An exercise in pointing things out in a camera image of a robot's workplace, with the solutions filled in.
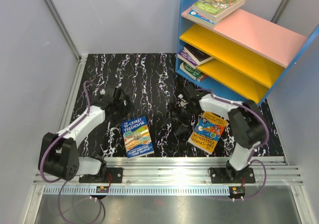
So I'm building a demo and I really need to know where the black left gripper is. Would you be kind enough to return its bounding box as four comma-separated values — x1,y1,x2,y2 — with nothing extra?
109,94,137,125

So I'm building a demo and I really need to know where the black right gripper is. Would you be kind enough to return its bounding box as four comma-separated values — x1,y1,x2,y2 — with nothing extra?
161,102,198,136

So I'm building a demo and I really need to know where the yellow 130-storey treehouse book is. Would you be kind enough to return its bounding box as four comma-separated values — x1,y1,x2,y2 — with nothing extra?
188,112,228,154

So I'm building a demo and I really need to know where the blue 91-storey treehouse book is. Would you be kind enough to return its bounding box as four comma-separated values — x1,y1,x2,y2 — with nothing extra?
122,116,154,159

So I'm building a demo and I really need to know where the dark green book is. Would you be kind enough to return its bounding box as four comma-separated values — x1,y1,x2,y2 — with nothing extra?
180,62,203,81

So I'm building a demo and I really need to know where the purple treehouse book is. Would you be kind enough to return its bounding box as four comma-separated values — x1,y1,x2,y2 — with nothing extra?
177,50,198,69

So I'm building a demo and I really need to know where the dark navy paperback book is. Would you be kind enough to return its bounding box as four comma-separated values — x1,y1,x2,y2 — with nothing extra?
184,44,214,65

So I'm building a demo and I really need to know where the light blue 26-storey treehouse book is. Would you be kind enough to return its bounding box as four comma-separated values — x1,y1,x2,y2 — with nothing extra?
188,0,220,26

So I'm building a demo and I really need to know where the green 65-storey treehouse book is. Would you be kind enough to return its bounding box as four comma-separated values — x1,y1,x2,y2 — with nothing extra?
192,0,246,23

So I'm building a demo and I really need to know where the orange cartoon book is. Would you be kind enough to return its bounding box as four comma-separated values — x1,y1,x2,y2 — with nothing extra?
198,74,207,82

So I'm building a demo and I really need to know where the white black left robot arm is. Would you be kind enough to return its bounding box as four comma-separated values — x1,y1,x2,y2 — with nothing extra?
38,87,132,183

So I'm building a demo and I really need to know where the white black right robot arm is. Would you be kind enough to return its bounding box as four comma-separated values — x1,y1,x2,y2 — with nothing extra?
164,85,269,183

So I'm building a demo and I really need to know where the colourful wooden bookshelf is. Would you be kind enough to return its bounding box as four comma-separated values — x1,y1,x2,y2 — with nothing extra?
176,0,319,105

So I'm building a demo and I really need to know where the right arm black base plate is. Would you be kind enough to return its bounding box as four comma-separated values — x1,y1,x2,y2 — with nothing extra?
208,167,256,184

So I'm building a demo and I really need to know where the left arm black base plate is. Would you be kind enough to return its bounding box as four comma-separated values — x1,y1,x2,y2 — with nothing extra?
79,167,123,184

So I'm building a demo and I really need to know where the aluminium rail frame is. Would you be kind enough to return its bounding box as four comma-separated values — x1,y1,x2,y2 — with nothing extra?
29,53,318,224

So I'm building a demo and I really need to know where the slotted grey cable duct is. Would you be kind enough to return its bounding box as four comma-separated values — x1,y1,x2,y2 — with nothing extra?
44,185,230,196

